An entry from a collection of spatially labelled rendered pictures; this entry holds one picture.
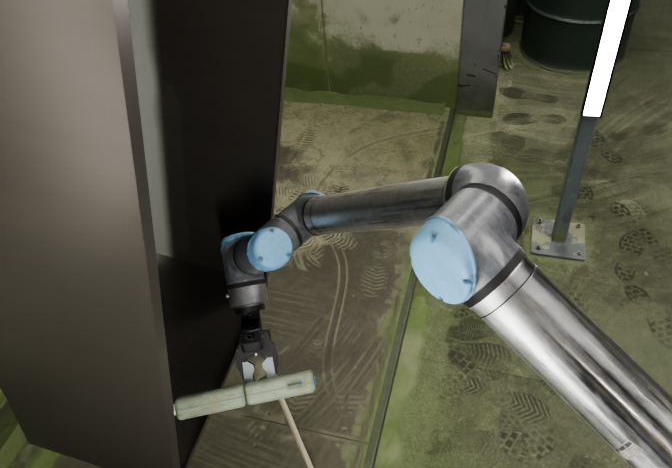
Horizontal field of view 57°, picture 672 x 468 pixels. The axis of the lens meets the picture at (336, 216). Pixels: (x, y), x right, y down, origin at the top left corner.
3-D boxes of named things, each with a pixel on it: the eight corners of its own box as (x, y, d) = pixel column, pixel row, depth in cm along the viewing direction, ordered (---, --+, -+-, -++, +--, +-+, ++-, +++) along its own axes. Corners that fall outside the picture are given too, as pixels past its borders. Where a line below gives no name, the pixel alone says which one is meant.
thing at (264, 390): (312, 361, 158) (312, 371, 136) (316, 380, 158) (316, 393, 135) (122, 400, 155) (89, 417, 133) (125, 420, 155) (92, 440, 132)
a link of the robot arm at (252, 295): (264, 283, 142) (222, 290, 141) (267, 304, 141) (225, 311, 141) (266, 283, 151) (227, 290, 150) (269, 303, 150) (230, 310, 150)
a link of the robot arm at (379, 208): (541, 138, 95) (297, 185, 149) (500, 181, 89) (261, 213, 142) (568, 201, 99) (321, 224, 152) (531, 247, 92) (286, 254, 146)
